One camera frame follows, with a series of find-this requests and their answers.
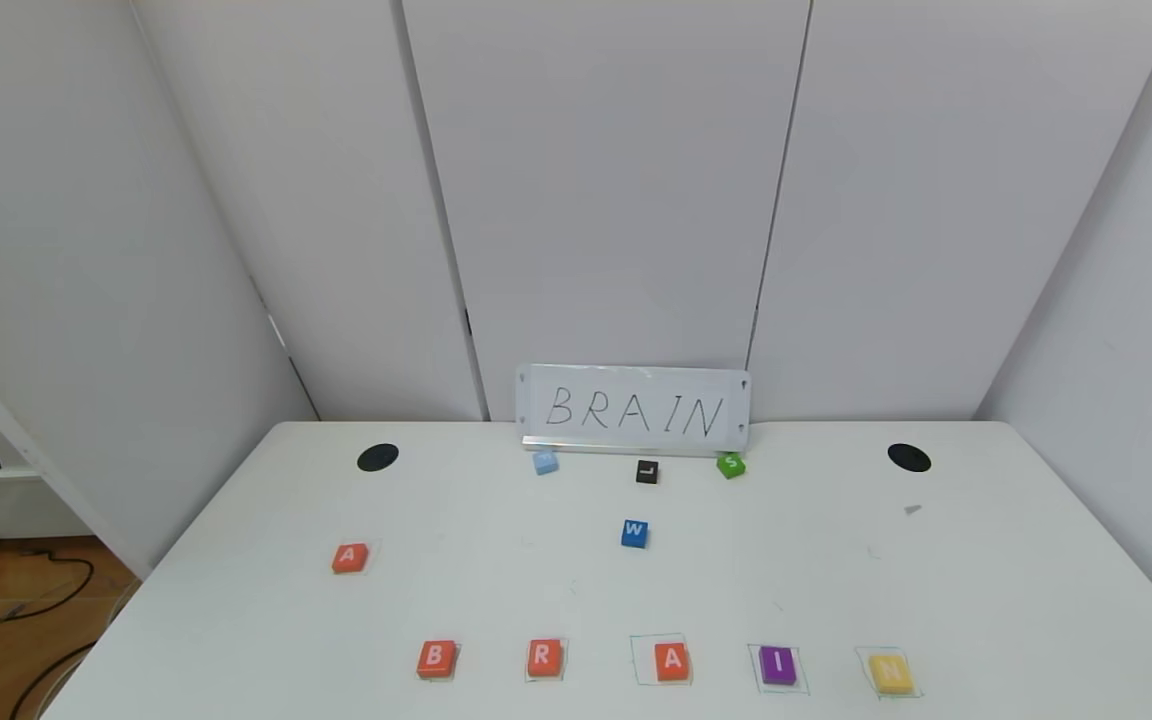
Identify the curved black floor cable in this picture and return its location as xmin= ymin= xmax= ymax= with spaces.
xmin=8 ymin=640 xmax=99 ymax=720

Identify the yellow N letter block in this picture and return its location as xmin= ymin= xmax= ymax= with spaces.
xmin=869 ymin=654 xmax=915 ymax=696

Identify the orange B letter block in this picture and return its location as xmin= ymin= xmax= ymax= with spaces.
xmin=417 ymin=640 xmax=459 ymax=681

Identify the white BRAIN sign board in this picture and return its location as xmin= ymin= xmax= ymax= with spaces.
xmin=516 ymin=364 xmax=753 ymax=456

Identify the thin black floor cable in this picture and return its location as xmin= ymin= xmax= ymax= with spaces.
xmin=0 ymin=510 xmax=97 ymax=623

